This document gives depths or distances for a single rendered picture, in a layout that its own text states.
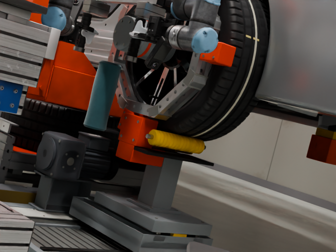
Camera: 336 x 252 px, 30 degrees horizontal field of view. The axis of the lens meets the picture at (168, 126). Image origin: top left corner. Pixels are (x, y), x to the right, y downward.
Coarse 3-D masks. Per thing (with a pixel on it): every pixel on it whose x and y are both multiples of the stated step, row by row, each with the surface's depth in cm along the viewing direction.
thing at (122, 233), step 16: (80, 208) 254; (96, 208) 246; (96, 224) 244; (112, 224) 236; (128, 224) 237; (128, 240) 227; (144, 240) 223; (160, 240) 228; (176, 240) 233; (192, 240) 238; (208, 240) 244
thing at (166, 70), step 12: (144, 60) 260; (168, 60) 246; (180, 60) 242; (132, 72) 254; (144, 72) 259; (156, 72) 264; (168, 72) 240; (180, 72) 242; (132, 84) 252; (144, 84) 256; (156, 84) 261; (168, 84) 267; (144, 96) 250; (156, 96) 244; (192, 96) 224
